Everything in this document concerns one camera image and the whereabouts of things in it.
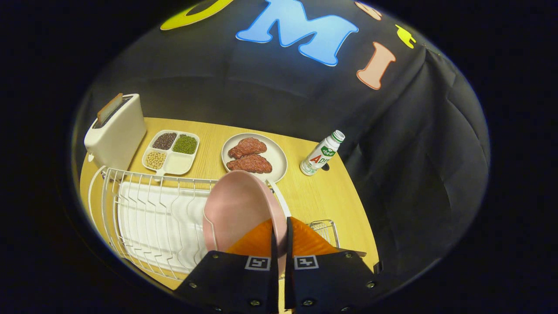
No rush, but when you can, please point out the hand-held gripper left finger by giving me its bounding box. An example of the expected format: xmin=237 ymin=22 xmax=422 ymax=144
xmin=174 ymin=218 xmax=279 ymax=314

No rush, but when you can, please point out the dark brown beans pile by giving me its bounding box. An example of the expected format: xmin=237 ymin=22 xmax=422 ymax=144
xmin=152 ymin=132 xmax=178 ymax=150

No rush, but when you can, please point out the silver wire basket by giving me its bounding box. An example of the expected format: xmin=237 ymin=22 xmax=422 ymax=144
xmin=309 ymin=219 xmax=340 ymax=248

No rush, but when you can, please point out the pink plate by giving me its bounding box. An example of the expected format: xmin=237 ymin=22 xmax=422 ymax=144
xmin=202 ymin=170 xmax=288 ymax=280

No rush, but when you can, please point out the white toaster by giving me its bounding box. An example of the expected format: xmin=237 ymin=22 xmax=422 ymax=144
xmin=84 ymin=93 xmax=147 ymax=171

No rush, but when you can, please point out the brown meat patty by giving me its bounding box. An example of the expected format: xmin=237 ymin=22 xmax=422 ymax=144
xmin=228 ymin=137 xmax=268 ymax=159
xmin=226 ymin=154 xmax=273 ymax=174

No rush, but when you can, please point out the white green-label drink bottle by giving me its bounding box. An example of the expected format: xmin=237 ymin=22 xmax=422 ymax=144
xmin=299 ymin=130 xmax=346 ymax=177

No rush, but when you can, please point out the yellow soybeans pile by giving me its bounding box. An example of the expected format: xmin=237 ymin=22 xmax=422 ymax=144
xmin=145 ymin=151 xmax=167 ymax=170

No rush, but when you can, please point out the black backdrop cloth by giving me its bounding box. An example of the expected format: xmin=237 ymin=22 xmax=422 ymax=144
xmin=72 ymin=0 xmax=491 ymax=284

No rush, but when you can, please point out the white divided tray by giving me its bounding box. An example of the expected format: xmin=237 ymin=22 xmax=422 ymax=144
xmin=142 ymin=130 xmax=201 ymax=177

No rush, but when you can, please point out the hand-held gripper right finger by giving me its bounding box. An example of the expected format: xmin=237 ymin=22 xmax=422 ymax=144
xmin=286 ymin=217 xmax=384 ymax=314

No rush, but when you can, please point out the beige round plate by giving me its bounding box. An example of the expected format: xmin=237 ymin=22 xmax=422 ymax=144
xmin=221 ymin=133 xmax=288 ymax=184

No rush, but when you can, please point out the green mung beans pile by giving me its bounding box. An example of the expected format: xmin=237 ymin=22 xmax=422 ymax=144
xmin=172 ymin=134 xmax=198 ymax=155

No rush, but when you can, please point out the brown toast slice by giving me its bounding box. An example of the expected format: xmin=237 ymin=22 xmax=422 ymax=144
xmin=96 ymin=93 xmax=124 ymax=124

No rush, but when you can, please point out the white wire dish rack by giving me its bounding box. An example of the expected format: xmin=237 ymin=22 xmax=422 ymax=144
xmin=88 ymin=166 xmax=292 ymax=280

